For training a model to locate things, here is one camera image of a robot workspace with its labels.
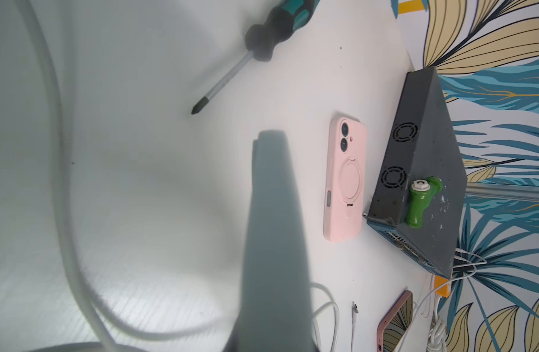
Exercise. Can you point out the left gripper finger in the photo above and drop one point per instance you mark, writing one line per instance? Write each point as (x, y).
(275, 305)

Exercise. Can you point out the dark phone pink case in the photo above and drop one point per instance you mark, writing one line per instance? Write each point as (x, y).
(395, 323)

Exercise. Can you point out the orange power strip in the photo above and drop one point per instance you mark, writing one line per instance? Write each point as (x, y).
(443, 286)

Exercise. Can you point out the green black screwdriver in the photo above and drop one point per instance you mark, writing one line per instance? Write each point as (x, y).
(261, 39)

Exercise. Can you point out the green plastic handle piece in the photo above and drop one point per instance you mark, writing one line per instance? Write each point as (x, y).
(422, 191)

